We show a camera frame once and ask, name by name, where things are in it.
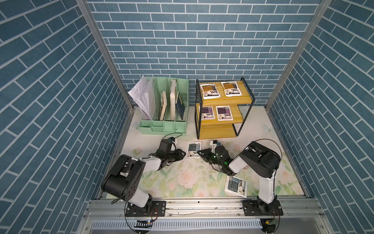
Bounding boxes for purple coffee bag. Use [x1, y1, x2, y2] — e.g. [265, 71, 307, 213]
[199, 106, 215, 120]
[216, 106, 233, 121]

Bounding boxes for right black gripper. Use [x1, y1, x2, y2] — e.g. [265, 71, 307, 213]
[197, 149, 224, 168]

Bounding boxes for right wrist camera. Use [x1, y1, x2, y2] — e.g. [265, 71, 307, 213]
[210, 140, 221, 148]

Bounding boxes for green desk file organizer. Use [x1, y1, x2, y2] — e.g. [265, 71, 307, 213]
[139, 77, 190, 136]

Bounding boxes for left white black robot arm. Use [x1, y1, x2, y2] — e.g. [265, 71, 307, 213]
[101, 149, 186, 216]

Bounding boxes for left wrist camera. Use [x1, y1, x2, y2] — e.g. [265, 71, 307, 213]
[159, 137, 175, 153]

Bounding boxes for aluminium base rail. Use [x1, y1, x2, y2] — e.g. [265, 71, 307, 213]
[83, 196, 324, 220]

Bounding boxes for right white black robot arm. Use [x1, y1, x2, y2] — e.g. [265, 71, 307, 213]
[197, 140, 283, 217]

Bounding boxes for yellow coffee bag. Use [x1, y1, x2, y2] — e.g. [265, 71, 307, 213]
[200, 83, 221, 99]
[221, 82, 242, 97]

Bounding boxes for beige book thin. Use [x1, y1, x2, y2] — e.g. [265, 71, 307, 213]
[159, 91, 167, 121]

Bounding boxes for beige book tall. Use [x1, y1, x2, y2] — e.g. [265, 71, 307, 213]
[169, 80, 177, 121]

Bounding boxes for dark blue book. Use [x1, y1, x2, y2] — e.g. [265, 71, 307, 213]
[176, 91, 186, 121]

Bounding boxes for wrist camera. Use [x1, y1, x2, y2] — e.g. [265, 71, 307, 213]
[210, 140, 221, 148]
[159, 137, 175, 153]

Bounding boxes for white papers in organizer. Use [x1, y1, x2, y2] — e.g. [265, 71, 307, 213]
[128, 75, 155, 120]

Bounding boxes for wooden three-tier shelf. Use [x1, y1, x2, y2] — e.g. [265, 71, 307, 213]
[194, 77, 255, 139]

